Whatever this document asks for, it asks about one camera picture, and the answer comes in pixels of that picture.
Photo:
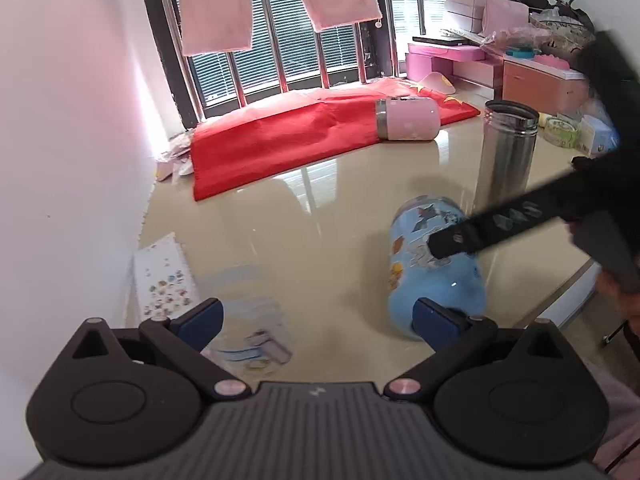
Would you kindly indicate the clear hello kitty cup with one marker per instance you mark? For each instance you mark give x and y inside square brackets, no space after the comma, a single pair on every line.
[255,340]

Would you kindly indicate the tall stainless steel tumbler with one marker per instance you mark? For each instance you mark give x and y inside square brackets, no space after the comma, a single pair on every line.
[509,140]

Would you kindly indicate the red flag cloth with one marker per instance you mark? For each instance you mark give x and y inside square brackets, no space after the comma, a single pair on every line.
[296,128]

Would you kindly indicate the pink fuzzy right sleeve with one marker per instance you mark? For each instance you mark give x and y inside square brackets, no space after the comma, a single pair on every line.
[619,450]

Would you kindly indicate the pink cushion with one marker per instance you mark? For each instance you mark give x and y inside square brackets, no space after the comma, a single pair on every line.
[502,15]

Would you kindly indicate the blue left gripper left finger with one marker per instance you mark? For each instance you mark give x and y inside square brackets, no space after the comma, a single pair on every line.
[200,325]

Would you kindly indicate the metal window guard rail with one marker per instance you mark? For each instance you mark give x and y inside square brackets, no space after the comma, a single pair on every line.
[286,54]

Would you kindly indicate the left pink hanging towel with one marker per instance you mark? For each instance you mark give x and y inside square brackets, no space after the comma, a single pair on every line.
[209,26]

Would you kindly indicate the blue cartoon steel cup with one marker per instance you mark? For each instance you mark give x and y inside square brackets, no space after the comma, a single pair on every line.
[453,282]

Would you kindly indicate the person's right hand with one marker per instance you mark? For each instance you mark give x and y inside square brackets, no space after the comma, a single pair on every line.
[620,294]

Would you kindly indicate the pink steel cup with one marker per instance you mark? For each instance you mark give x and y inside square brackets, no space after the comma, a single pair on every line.
[407,119]

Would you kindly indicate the pink desk riser shelf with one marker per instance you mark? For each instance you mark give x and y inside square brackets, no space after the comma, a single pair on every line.
[470,63]

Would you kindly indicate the orange pink storage box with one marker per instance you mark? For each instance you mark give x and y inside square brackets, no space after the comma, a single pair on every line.
[543,88]

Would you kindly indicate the sticker sheet stack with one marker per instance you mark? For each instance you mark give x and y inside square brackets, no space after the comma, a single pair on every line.
[163,280]

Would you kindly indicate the black laptop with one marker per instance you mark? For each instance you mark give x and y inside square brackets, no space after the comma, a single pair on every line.
[450,40]

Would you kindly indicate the white tissue box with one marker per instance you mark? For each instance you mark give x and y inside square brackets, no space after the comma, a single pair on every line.
[595,137]

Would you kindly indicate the black bag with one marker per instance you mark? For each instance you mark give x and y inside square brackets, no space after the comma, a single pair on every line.
[566,8]

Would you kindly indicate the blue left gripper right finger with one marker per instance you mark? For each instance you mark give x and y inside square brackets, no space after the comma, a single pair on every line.
[436,325]

